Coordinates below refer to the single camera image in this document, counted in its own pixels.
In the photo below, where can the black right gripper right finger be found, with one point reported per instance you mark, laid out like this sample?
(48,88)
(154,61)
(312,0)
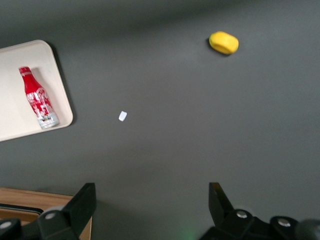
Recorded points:
(225,217)

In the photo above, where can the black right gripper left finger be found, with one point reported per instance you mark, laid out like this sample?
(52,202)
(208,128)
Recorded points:
(75,212)

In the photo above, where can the red coke bottle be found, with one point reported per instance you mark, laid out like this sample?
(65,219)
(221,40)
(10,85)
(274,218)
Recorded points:
(37,97)

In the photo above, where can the white rectangular tray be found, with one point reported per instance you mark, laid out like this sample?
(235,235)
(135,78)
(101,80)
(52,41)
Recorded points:
(12,105)

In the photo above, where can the light wooden box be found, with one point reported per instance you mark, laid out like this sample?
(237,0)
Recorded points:
(30,197)

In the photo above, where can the small white paper scrap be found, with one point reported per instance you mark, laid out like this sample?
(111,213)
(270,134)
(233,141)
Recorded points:
(122,116)

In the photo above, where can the yellow rounded sponge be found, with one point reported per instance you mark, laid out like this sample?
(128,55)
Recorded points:
(223,42)

